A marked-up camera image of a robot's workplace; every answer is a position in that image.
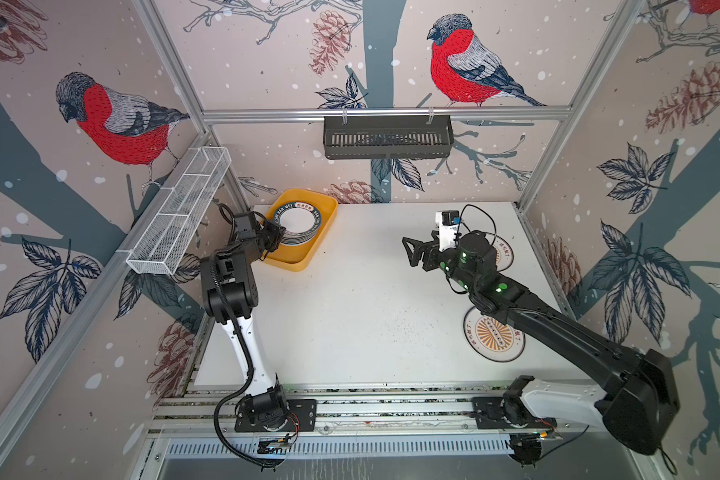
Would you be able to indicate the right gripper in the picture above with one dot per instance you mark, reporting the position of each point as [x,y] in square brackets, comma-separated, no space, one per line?
[424,248]

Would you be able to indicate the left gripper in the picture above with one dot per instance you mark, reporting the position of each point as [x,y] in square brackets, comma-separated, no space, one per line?
[276,231]

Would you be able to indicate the green rim lettered plate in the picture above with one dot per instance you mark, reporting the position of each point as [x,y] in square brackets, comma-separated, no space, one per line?
[298,217]

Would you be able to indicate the white plate flower emblem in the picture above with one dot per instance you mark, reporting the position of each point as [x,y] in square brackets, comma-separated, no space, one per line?
[294,239]

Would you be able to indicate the orange sunburst plate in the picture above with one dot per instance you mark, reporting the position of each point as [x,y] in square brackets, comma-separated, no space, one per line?
[491,339]
[504,254]

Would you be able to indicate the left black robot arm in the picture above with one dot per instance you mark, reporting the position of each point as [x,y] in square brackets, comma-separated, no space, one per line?
[230,295]

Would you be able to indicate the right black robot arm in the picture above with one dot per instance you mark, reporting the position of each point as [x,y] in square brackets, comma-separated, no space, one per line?
[635,397]

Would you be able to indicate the yellow plastic bin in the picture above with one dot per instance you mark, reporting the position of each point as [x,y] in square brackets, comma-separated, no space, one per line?
[296,258]

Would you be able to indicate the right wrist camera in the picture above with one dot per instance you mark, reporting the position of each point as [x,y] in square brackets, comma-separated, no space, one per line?
[448,224]

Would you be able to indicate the white mesh wire shelf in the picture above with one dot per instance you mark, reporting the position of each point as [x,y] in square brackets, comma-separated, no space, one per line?
[161,248]

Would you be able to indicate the black hanging wire basket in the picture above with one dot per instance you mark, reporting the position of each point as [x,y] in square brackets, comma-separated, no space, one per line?
[387,137]

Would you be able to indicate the aluminium mounting rail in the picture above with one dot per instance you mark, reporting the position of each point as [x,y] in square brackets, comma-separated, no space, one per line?
[330,411]

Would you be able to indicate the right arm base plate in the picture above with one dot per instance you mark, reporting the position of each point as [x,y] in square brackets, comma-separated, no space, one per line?
[497,413]

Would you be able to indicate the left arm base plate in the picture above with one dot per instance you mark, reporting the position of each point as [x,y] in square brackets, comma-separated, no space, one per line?
[297,415]

